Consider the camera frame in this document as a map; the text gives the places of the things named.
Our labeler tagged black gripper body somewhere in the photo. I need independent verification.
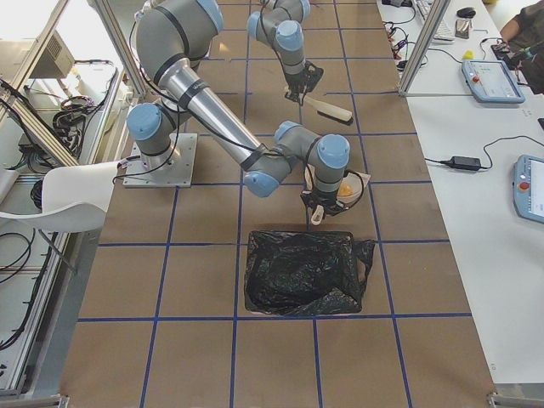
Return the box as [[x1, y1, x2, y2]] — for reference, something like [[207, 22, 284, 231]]
[[284, 61, 324, 100], [300, 190, 345, 216]]

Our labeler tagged orange potato-like trash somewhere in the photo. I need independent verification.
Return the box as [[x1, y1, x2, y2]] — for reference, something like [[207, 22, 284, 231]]
[[337, 183, 353, 197]]

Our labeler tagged white plastic dustpan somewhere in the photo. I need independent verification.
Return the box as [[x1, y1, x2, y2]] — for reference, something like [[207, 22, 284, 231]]
[[301, 166, 371, 225]]

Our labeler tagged white hand brush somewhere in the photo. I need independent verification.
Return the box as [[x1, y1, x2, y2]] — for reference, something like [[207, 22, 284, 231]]
[[304, 96, 353, 125]]

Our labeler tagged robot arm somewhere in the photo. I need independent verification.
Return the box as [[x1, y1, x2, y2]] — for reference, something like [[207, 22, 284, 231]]
[[246, 0, 324, 105], [127, 1, 350, 216]]

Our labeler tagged black bag lined bin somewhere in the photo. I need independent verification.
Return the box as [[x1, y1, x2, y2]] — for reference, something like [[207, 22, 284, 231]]
[[244, 230, 376, 317]]

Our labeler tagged black power adapter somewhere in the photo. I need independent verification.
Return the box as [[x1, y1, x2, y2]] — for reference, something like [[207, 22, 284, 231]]
[[439, 156, 482, 172]]

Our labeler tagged blue teach pendant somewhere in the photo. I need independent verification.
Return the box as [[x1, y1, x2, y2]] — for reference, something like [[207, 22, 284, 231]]
[[462, 59, 525, 104]]

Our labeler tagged white chair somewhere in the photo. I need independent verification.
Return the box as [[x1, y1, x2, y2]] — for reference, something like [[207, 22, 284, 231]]
[[1, 161, 118, 238]]

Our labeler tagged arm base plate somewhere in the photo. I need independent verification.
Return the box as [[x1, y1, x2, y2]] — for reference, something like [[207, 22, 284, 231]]
[[122, 133, 198, 188]]

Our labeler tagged aluminium frame post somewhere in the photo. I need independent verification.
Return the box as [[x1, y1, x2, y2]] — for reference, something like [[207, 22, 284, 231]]
[[398, 0, 450, 97]]

